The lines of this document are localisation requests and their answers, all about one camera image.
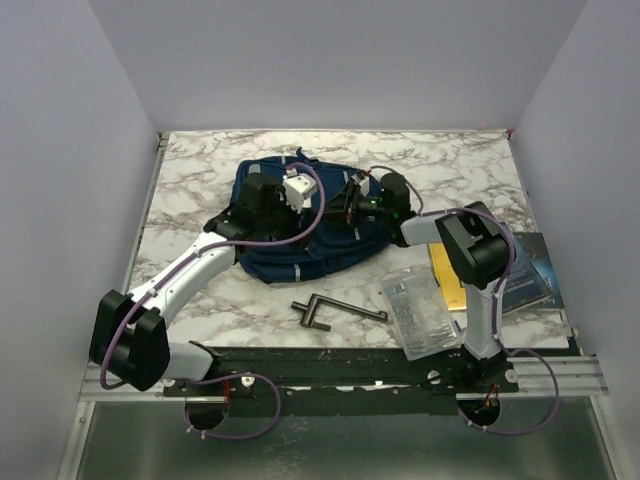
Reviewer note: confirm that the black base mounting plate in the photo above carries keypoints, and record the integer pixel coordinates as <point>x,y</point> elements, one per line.
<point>351,381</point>

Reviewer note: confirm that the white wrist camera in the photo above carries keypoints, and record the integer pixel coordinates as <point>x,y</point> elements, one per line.
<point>298,190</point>
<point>362,182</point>

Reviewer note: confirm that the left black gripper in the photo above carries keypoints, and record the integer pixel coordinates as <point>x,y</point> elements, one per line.
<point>295,217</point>

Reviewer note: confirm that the dark blue book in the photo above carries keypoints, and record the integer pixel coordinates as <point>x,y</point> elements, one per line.
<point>524,286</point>

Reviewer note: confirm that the aluminium rail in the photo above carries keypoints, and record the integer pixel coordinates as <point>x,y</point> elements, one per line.
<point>566,376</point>

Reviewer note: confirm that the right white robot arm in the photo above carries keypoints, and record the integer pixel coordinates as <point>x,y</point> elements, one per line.
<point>478,247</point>

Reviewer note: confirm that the navy blue student backpack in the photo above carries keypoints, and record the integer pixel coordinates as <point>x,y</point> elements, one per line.
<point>330,248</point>

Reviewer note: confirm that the clear plastic pencil case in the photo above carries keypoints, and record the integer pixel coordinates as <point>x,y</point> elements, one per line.
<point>423,323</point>

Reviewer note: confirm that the yellow notebook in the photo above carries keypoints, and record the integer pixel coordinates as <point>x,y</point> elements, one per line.
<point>451,288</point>

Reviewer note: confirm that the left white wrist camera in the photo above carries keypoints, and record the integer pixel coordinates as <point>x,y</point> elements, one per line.
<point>298,190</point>

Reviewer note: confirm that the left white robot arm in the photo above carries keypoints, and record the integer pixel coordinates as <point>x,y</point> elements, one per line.
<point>130,340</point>

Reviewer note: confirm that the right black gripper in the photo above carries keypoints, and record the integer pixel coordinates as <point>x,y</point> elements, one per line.
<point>353,202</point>

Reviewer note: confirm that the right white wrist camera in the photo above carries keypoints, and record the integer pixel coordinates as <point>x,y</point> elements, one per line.
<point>362,182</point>

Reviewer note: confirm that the black starry book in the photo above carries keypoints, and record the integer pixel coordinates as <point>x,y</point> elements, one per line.
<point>535,247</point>

